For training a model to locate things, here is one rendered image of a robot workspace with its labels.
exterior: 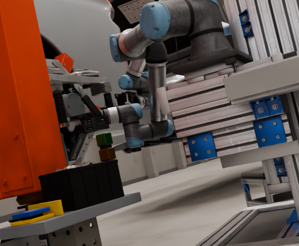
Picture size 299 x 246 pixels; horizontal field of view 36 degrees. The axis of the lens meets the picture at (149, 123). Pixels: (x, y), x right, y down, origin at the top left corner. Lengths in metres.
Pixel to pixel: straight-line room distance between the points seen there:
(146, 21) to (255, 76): 0.42
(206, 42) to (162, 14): 0.17
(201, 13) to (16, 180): 0.79
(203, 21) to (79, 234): 0.78
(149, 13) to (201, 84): 0.28
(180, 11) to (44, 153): 0.63
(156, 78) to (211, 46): 0.52
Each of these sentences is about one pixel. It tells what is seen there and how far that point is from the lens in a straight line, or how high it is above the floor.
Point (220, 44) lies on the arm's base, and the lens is 1.55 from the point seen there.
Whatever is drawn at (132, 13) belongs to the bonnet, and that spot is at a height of 2.27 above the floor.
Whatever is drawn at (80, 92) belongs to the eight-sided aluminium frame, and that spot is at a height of 0.96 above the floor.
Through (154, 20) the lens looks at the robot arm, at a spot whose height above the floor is 0.97.
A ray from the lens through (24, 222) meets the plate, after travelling 1.24.
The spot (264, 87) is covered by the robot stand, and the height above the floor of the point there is 0.67.
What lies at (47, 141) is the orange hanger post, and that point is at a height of 0.67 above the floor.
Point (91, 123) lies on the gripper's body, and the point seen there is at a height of 0.75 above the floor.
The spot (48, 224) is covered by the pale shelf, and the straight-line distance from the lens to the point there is 1.19.
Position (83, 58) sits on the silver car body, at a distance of 2.67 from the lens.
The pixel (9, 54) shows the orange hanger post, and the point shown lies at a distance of 1.54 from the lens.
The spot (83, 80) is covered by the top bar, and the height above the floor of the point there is 0.96.
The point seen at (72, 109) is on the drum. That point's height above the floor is 0.84.
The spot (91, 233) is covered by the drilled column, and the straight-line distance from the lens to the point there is 1.36.
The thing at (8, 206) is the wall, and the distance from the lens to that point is 9.73.
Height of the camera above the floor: 0.54
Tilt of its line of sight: 5 degrees up
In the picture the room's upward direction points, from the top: 12 degrees counter-clockwise
